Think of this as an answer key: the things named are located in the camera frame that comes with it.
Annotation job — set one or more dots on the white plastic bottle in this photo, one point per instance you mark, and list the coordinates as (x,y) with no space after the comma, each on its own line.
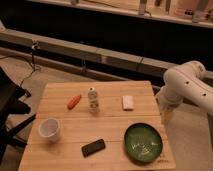
(93,100)

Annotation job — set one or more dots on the white cup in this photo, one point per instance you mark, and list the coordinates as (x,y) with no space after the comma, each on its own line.
(49,129)

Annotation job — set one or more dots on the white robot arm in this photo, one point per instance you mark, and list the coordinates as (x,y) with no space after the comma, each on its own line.
(184,81)

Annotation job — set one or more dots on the orange carrot toy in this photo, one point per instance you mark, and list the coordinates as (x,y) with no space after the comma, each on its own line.
(73,102)

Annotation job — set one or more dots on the green bowl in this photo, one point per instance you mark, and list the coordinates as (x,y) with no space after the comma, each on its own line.
(143,142)

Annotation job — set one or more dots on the black chair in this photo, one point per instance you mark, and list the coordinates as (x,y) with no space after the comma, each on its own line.
(10,104)

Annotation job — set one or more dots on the black smartphone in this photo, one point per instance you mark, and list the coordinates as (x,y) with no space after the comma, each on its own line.
(93,147)

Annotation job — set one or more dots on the white sponge block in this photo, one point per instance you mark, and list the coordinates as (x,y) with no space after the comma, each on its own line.
(127,103)

